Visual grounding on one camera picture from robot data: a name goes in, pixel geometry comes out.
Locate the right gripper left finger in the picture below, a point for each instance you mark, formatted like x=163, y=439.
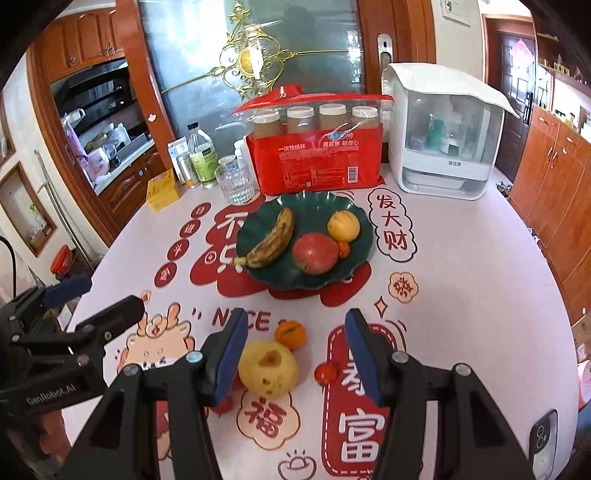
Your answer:
x=119, y=439

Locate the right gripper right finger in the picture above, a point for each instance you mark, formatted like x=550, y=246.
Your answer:
x=474, y=439

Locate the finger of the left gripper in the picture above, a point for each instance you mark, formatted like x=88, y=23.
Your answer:
x=36, y=301
x=92, y=334

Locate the yellow pear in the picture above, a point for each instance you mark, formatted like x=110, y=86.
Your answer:
x=268, y=368

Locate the small orange tomato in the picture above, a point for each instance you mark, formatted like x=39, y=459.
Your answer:
x=326, y=373

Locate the red cherry tomato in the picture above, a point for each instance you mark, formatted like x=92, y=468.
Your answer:
x=344, y=249

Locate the spotted ripe banana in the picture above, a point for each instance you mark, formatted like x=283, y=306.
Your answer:
x=272, y=246

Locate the red apple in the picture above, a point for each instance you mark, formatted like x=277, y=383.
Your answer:
x=315, y=253

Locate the yellow orange with lines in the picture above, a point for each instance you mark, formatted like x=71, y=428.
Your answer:
x=344, y=226

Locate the red bucket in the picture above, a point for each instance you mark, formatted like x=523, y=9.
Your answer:
x=62, y=261

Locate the smartphone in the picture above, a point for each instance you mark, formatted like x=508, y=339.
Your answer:
x=543, y=445

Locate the printed pink tablecloth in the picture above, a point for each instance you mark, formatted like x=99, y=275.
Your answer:
x=448, y=281

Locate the yellow cardboard box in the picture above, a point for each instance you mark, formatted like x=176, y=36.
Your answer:
x=162, y=191

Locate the small tangerine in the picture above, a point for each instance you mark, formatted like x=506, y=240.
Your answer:
x=291, y=334

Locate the small metal tin can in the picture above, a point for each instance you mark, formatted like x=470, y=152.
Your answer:
x=187, y=171

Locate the white carton box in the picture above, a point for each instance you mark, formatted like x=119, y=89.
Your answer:
x=175, y=149

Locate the green label glass bottle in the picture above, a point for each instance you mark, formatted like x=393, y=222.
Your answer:
x=202, y=154

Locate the clear drinking glass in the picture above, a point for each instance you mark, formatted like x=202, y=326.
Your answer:
x=236, y=185

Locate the small jar with lid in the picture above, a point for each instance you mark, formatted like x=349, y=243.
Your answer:
x=228, y=162

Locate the white plastic bottle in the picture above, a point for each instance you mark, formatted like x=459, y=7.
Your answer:
x=242, y=155

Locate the dark green scalloped plate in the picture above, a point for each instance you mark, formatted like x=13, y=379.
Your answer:
x=311, y=214

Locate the red paper cup pack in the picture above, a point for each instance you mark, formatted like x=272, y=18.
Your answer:
x=315, y=141

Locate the white countertop appliance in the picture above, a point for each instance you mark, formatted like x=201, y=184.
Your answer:
x=444, y=129

